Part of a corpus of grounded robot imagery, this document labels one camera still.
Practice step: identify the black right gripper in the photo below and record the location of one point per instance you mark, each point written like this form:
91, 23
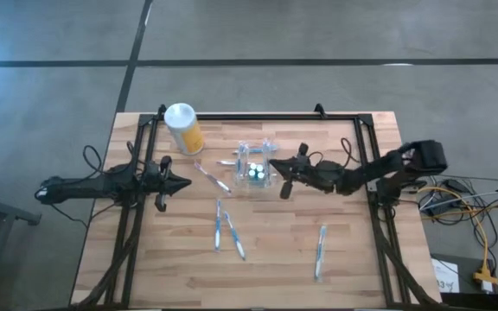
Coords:
309, 173

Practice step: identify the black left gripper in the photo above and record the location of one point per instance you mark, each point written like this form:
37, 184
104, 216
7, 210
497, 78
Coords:
158, 181

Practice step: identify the yellow white wipes canister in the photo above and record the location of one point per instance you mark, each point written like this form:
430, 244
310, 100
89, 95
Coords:
184, 129

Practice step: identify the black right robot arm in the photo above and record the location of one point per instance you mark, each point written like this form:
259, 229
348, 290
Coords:
383, 170

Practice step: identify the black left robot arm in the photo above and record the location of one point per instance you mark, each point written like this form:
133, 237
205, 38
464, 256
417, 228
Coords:
84, 186

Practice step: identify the clear acrylic organizer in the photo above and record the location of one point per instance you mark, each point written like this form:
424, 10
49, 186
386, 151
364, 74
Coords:
255, 183

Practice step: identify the white paper note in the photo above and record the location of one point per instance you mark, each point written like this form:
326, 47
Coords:
445, 276

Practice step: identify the yellow plug adapter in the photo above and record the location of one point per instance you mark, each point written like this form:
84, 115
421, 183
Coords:
486, 278

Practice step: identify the black aluminium table frame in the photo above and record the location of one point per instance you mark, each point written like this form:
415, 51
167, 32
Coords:
275, 116

